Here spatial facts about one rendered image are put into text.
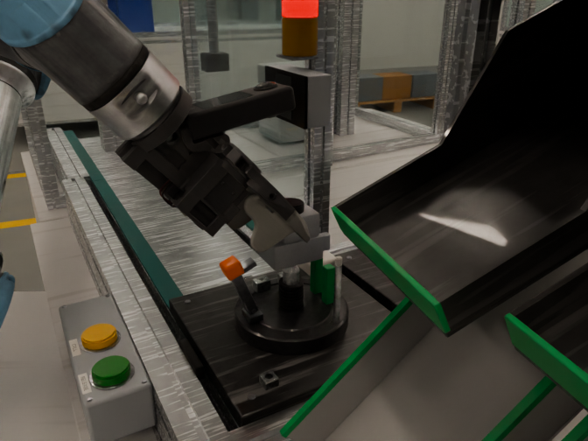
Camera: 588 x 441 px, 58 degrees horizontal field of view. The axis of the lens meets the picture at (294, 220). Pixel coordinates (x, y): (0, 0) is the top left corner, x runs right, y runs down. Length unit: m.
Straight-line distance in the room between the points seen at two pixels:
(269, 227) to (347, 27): 1.37
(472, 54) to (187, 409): 0.42
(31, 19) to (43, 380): 0.52
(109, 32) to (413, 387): 0.37
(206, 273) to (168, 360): 0.28
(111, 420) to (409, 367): 0.33
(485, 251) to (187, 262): 0.67
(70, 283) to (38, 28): 0.65
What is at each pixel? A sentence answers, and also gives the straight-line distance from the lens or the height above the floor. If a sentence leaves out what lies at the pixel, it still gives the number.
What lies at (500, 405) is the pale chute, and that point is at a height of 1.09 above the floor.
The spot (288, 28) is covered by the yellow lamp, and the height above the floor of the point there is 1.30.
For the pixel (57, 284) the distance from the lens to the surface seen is 1.04.
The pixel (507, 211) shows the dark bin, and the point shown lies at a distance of 0.34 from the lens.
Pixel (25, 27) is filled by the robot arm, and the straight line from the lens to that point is 0.45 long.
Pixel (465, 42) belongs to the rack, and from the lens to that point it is 0.41.
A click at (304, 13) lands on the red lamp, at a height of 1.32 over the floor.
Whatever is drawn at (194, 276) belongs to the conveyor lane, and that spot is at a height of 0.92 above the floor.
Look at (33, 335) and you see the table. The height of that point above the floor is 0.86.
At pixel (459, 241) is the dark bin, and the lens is 0.33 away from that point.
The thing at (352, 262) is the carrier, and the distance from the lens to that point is 0.80.
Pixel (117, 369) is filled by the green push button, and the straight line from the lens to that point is 0.62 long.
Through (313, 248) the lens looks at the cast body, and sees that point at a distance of 0.61.
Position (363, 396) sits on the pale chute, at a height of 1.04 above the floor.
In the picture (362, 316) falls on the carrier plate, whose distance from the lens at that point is 0.68.
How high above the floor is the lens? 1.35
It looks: 24 degrees down
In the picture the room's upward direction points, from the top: straight up
